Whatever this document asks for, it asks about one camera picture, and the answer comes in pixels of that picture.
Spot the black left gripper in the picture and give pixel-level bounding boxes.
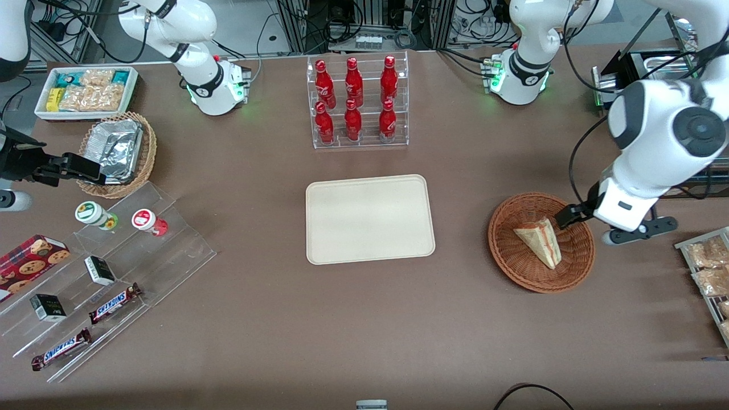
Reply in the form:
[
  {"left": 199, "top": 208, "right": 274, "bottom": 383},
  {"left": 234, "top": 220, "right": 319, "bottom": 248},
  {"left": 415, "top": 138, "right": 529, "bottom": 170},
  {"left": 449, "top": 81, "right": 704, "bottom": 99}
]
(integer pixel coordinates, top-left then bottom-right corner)
[{"left": 555, "top": 181, "right": 600, "bottom": 229}]

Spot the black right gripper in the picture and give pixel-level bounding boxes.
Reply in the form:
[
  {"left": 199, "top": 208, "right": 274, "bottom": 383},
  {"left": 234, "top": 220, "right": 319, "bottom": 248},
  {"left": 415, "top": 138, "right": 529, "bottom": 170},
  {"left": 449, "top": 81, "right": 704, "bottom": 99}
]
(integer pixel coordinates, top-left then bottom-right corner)
[{"left": 0, "top": 129, "right": 107, "bottom": 187}]

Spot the triangle sandwich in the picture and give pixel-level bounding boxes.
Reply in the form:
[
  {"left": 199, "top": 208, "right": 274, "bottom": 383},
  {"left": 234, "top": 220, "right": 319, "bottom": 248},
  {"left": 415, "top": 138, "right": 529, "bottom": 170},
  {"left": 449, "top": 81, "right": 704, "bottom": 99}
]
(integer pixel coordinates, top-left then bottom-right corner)
[{"left": 514, "top": 218, "right": 562, "bottom": 270}]

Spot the light tan wicker basket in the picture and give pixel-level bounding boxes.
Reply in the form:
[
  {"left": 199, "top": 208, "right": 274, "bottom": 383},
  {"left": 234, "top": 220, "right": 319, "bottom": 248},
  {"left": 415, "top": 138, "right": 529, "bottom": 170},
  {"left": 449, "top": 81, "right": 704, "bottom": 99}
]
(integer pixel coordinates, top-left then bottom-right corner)
[{"left": 76, "top": 112, "right": 157, "bottom": 199}]

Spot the brown round wicker basket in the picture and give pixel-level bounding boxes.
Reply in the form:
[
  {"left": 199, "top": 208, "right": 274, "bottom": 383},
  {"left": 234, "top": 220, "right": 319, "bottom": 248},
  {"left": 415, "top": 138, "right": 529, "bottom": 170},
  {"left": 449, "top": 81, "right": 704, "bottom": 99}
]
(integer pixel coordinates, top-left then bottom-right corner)
[{"left": 488, "top": 192, "right": 596, "bottom": 294}]

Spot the tray of packaged snacks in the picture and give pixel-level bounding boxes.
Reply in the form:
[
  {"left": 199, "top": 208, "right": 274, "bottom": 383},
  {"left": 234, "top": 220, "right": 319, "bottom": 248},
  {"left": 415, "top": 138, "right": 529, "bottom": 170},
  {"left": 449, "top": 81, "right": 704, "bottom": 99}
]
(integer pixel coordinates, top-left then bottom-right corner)
[{"left": 675, "top": 227, "right": 729, "bottom": 348}]

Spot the beige plastic serving tray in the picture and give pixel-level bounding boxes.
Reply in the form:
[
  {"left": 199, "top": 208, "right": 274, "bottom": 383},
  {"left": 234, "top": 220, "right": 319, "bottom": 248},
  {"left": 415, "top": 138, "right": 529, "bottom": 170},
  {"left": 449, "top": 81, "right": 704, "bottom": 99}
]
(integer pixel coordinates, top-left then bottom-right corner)
[{"left": 306, "top": 174, "right": 436, "bottom": 265}]

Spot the silver foil package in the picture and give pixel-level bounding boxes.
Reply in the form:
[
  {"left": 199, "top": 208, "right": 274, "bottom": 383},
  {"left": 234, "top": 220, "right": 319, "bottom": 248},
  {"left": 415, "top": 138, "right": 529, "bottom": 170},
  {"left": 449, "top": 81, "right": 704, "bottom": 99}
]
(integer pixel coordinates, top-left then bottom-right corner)
[{"left": 84, "top": 120, "right": 144, "bottom": 185}]

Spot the green label yogurt cup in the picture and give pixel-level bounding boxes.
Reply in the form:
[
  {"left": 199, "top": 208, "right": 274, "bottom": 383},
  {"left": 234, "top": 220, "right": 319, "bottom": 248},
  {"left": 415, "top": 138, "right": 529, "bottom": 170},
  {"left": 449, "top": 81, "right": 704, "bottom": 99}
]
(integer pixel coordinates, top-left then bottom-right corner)
[{"left": 75, "top": 201, "right": 119, "bottom": 231}]

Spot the white rectangular snack bin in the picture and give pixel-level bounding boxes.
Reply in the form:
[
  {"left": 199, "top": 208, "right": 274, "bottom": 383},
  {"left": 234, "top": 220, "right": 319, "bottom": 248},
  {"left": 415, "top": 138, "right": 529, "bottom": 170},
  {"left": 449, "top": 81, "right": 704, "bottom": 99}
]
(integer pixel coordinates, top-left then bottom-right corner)
[{"left": 34, "top": 66, "right": 139, "bottom": 122}]

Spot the clear bag of crackers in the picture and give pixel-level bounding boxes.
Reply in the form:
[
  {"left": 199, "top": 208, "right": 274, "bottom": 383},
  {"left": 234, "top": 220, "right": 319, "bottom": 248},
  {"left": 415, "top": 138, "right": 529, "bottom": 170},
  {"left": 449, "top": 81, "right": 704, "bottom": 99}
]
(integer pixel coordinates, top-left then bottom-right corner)
[
  {"left": 60, "top": 84, "right": 126, "bottom": 112},
  {"left": 80, "top": 69, "right": 116, "bottom": 87}
]

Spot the red label yogurt cup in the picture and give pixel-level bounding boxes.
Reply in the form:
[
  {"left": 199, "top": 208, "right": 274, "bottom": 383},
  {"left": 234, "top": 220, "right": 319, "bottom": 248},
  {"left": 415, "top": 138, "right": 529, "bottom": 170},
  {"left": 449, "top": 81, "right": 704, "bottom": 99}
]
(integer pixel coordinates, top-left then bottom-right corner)
[{"left": 132, "top": 209, "right": 169, "bottom": 237}]

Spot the small black carton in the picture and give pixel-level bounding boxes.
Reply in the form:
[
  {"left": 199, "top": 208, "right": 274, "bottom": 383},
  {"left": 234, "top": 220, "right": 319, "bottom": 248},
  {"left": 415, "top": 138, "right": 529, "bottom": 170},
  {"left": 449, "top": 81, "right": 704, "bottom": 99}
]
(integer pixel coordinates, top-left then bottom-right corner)
[
  {"left": 84, "top": 256, "right": 116, "bottom": 286},
  {"left": 30, "top": 294, "right": 67, "bottom": 322}
]

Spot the red plaid cookie box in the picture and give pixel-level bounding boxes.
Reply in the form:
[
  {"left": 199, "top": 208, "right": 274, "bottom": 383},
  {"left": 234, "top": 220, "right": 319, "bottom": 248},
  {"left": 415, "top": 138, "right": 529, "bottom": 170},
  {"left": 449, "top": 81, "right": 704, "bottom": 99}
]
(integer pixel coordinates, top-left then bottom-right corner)
[{"left": 0, "top": 234, "right": 71, "bottom": 302}]

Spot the clear acrylic stepped shelf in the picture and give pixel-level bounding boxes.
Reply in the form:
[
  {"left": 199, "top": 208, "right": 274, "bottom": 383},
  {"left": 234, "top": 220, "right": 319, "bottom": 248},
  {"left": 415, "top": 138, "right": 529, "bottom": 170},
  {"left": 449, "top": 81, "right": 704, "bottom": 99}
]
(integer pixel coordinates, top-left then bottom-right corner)
[{"left": 0, "top": 181, "right": 217, "bottom": 383}]

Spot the Snickers chocolate bar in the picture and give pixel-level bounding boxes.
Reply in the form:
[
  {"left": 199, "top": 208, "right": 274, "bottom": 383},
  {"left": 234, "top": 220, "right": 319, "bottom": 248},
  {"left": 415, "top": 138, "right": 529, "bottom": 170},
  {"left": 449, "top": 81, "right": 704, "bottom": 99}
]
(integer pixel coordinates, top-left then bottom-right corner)
[
  {"left": 88, "top": 283, "right": 143, "bottom": 325},
  {"left": 31, "top": 328, "right": 92, "bottom": 371}
]

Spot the black glass food warmer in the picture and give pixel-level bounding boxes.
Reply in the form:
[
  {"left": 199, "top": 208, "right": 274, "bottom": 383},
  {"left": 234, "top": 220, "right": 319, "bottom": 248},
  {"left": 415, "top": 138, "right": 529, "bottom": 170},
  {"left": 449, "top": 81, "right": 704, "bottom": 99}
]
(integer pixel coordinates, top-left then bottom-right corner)
[{"left": 591, "top": 11, "right": 729, "bottom": 200}]

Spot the steel warmer pan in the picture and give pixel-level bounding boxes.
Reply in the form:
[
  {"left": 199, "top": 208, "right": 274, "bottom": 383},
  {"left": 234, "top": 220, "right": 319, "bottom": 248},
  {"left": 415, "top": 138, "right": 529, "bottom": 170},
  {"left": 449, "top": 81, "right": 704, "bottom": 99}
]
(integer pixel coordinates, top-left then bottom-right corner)
[{"left": 631, "top": 51, "right": 693, "bottom": 77}]

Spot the red cola bottle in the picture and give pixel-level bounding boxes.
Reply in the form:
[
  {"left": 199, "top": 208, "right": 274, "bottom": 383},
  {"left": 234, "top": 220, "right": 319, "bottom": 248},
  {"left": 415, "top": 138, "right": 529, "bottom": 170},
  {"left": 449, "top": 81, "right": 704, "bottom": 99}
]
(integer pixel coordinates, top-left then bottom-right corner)
[
  {"left": 379, "top": 99, "right": 397, "bottom": 142},
  {"left": 345, "top": 57, "right": 364, "bottom": 108},
  {"left": 345, "top": 99, "right": 362, "bottom": 141},
  {"left": 315, "top": 59, "right": 337, "bottom": 109},
  {"left": 315, "top": 101, "right": 335, "bottom": 144},
  {"left": 380, "top": 55, "right": 398, "bottom": 106}
]

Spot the clear acrylic bottle rack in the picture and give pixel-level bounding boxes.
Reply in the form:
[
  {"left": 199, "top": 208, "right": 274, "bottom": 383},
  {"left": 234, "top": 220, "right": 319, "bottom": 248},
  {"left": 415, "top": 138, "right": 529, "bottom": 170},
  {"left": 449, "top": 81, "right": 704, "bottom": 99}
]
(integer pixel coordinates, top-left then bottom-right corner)
[{"left": 306, "top": 51, "right": 409, "bottom": 150}]

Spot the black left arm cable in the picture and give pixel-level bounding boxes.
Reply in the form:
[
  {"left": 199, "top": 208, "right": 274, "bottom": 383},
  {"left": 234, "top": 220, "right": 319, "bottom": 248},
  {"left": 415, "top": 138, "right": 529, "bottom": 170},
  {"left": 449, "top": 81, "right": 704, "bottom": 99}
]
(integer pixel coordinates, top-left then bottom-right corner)
[{"left": 568, "top": 116, "right": 611, "bottom": 207}]

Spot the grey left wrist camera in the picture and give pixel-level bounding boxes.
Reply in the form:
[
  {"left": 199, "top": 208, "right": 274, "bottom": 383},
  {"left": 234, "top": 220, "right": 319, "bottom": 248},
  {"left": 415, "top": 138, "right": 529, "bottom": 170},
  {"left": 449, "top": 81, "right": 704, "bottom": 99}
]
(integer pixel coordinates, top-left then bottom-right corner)
[{"left": 603, "top": 216, "right": 678, "bottom": 246}]

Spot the black table edge cable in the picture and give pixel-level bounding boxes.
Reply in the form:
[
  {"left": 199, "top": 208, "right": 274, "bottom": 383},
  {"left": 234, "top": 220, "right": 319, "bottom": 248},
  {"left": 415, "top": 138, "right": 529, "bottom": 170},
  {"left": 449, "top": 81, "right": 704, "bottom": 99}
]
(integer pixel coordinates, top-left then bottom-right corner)
[{"left": 493, "top": 384, "right": 576, "bottom": 410}]

